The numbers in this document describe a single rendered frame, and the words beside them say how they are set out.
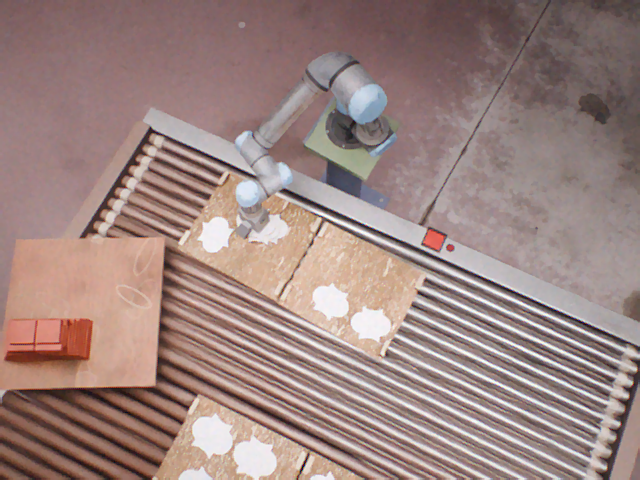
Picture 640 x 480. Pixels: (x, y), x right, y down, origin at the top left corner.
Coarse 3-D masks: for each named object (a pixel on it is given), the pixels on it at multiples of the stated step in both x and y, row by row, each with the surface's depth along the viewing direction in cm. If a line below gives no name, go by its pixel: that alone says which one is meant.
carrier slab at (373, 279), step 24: (336, 240) 227; (360, 240) 227; (312, 264) 224; (336, 264) 224; (360, 264) 224; (384, 264) 224; (312, 288) 221; (360, 288) 221; (384, 288) 221; (408, 288) 221; (312, 312) 218; (384, 312) 218; (336, 336) 217; (384, 336) 216
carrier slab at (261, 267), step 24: (216, 192) 232; (216, 216) 229; (288, 216) 229; (312, 216) 229; (192, 240) 226; (240, 240) 226; (288, 240) 226; (216, 264) 223; (240, 264) 223; (264, 264) 223; (288, 264) 224; (264, 288) 221
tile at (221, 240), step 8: (208, 224) 227; (216, 224) 227; (224, 224) 227; (208, 232) 226; (216, 232) 226; (224, 232) 226; (200, 240) 225; (208, 240) 225; (216, 240) 225; (224, 240) 225; (208, 248) 224; (216, 248) 224
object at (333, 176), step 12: (324, 108) 251; (336, 168) 264; (324, 180) 335; (336, 180) 275; (348, 180) 273; (360, 180) 281; (348, 192) 286; (360, 192) 299; (372, 192) 333; (372, 204) 331; (384, 204) 331
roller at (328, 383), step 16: (176, 304) 221; (192, 320) 219; (208, 320) 219; (224, 336) 217; (240, 336) 217; (256, 352) 216; (272, 352) 215; (288, 368) 214; (304, 368) 214; (320, 384) 213; (336, 384) 212; (352, 400) 211; (368, 400) 211; (384, 416) 210; (400, 416) 209; (416, 432) 208; (432, 432) 208; (448, 448) 207; (464, 448) 206; (480, 464) 206; (496, 464) 205
